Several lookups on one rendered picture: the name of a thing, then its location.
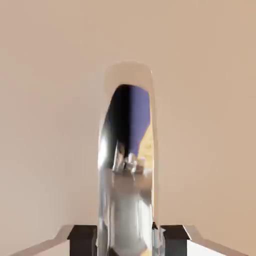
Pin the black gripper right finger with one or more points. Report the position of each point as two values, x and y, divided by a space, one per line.
176 240

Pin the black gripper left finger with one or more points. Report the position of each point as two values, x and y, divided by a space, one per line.
82 240

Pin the light wood drawer front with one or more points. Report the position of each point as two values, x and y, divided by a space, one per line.
40 100

